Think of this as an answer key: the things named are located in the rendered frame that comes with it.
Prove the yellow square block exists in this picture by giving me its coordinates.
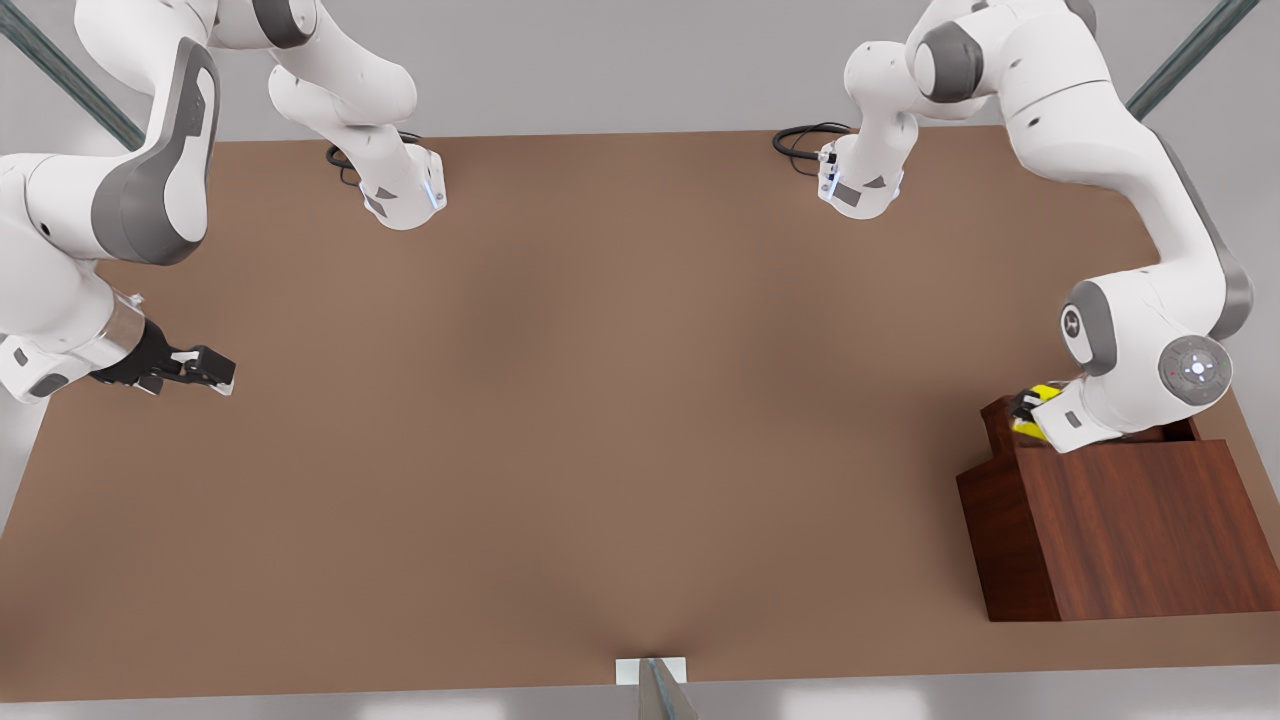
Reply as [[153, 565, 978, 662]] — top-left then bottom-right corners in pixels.
[[1012, 382, 1067, 444]]

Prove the dark wooden drawer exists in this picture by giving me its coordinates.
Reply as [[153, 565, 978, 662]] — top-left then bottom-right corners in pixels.
[[979, 394, 1201, 473]]

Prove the dark wooden cabinet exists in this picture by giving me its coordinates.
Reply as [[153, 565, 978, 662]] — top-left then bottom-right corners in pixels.
[[955, 438, 1280, 623]]

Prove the black cable loop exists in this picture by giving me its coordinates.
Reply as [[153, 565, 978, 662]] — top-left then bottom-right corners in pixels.
[[325, 130, 425, 189], [772, 122, 855, 179]]

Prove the silver frame post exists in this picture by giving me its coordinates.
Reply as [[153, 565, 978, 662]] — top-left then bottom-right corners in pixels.
[[1126, 0, 1262, 122], [0, 0, 147, 152], [637, 657, 701, 720]]

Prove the white post foot plate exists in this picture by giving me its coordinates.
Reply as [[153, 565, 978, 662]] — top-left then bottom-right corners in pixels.
[[614, 655, 690, 687]]

